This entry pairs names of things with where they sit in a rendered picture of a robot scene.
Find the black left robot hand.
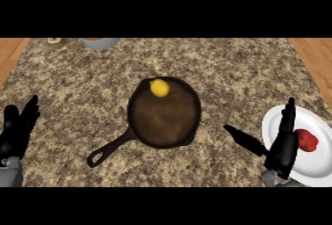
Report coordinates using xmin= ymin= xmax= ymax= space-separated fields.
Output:
xmin=0 ymin=94 xmax=41 ymax=168

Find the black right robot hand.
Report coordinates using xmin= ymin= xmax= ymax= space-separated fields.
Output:
xmin=221 ymin=97 xmax=301 ymax=181

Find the white plate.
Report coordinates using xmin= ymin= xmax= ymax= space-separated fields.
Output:
xmin=261 ymin=104 xmax=332 ymax=188

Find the dark cast iron pan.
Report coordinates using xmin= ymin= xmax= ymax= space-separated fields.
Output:
xmin=85 ymin=76 xmax=202 ymax=169

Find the yellow lemon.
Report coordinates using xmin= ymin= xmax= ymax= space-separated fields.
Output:
xmin=149 ymin=78 xmax=171 ymax=98

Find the red fruit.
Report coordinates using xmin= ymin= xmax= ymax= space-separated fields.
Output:
xmin=295 ymin=128 xmax=320 ymax=153

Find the pale beige bottle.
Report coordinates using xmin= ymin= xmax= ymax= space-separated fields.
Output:
xmin=47 ymin=37 xmax=69 ymax=51

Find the grey bowl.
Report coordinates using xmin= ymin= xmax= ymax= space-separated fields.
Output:
xmin=79 ymin=37 xmax=122 ymax=51

